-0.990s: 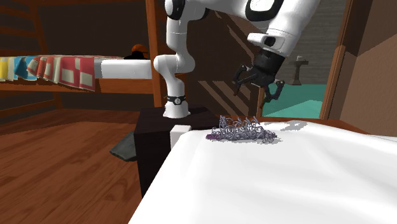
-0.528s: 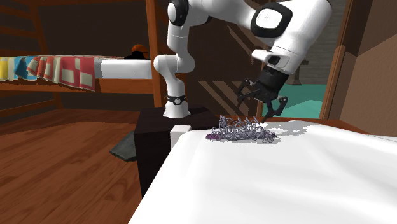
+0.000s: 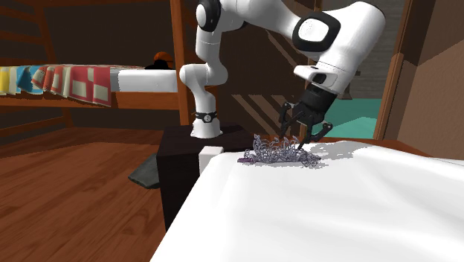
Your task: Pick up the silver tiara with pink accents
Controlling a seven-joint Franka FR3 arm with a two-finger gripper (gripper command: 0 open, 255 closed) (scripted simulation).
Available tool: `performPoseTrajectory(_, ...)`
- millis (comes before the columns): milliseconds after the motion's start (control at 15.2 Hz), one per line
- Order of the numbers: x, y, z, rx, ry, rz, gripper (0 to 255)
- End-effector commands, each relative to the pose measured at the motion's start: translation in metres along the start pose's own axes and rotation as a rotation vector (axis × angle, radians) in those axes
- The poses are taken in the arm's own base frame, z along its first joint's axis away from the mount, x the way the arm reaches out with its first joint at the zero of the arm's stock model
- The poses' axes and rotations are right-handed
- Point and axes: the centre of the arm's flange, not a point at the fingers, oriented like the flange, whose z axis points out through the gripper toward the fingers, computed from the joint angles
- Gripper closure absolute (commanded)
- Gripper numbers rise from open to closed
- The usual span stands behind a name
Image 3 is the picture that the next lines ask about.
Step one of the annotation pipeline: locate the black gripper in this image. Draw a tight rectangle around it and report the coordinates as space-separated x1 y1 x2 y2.
277 84 339 152

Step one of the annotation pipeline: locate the bed with white sheet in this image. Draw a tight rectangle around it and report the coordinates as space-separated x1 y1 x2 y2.
149 136 464 262

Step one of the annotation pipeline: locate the dark robot stand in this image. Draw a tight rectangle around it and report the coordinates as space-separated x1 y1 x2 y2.
156 124 255 231

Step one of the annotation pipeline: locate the wooden bunk bed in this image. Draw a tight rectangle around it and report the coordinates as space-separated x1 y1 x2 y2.
0 0 219 139

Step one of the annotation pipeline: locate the dark grey flat cushion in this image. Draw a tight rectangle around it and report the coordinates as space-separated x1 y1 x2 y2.
127 152 161 190

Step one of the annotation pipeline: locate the silver purple wire tangle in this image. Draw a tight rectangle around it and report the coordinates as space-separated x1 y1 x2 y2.
237 133 323 169

